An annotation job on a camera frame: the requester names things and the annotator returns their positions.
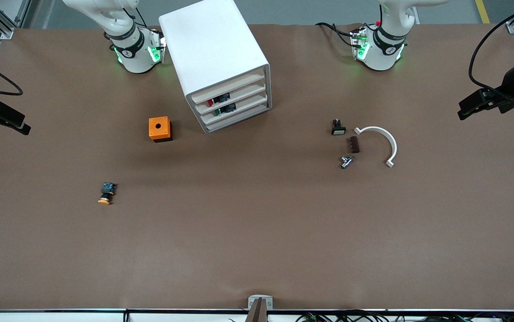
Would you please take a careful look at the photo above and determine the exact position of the orange push button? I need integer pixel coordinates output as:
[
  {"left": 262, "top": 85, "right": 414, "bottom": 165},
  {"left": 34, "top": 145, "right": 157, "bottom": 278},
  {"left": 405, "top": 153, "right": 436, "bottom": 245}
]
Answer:
[{"left": 97, "top": 182, "right": 118, "bottom": 206}]

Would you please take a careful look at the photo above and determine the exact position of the brown table mat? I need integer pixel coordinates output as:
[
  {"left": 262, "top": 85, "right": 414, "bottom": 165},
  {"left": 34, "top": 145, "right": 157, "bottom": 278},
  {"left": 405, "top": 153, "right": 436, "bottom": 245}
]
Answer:
[{"left": 0, "top": 23, "right": 514, "bottom": 311}]

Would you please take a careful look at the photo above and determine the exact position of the grey metal bracket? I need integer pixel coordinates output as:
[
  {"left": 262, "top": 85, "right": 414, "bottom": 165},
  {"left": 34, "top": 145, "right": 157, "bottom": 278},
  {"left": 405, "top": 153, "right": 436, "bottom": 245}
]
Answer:
[{"left": 248, "top": 295, "right": 274, "bottom": 310}]

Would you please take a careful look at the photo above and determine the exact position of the red push button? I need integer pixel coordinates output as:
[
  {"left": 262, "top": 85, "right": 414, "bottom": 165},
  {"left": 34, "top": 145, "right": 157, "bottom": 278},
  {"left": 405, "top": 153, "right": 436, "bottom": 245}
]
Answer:
[{"left": 207, "top": 93, "right": 232, "bottom": 107}]

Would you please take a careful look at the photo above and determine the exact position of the white table edge rail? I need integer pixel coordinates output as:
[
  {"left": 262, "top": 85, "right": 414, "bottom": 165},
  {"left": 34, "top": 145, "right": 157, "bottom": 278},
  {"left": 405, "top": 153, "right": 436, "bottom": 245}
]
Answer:
[{"left": 0, "top": 309, "right": 514, "bottom": 322}]

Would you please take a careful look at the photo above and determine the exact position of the white drawer cabinet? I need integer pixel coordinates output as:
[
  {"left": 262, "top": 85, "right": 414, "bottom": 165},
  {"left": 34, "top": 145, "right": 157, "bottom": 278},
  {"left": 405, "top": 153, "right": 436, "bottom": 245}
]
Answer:
[{"left": 159, "top": 0, "right": 272, "bottom": 134}]

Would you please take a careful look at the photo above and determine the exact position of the black cable bundle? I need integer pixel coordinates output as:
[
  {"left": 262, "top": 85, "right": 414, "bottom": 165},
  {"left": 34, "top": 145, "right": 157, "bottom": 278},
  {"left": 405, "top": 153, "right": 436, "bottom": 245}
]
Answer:
[{"left": 295, "top": 310, "right": 514, "bottom": 322}]

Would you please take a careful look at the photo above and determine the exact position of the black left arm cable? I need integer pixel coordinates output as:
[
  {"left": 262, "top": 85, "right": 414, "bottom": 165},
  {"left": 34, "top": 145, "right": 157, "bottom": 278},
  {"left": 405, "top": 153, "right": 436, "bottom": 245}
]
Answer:
[{"left": 468, "top": 0, "right": 514, "bottom": 94}]

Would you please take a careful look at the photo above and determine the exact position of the black base cable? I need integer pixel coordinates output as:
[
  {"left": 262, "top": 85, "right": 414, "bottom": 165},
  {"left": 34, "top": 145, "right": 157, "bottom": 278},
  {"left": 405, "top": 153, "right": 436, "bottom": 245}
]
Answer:
[{"left": 315, "top": 21, "right": 357, "bottom": 47}]

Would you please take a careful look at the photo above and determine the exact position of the orange box with hole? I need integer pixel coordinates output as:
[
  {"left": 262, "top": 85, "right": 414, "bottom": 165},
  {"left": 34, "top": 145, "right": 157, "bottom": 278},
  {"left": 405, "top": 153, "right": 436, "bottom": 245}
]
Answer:
[{"left": 148, "top": 116, "right": 173, "bottom": 143}]

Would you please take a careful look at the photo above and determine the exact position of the white curved bracket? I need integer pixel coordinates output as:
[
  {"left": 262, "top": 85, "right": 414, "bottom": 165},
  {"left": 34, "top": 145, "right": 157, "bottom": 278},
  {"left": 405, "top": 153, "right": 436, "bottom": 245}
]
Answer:
[{"left": 354, "top": 126, "right": 398, "bottom": 169}]

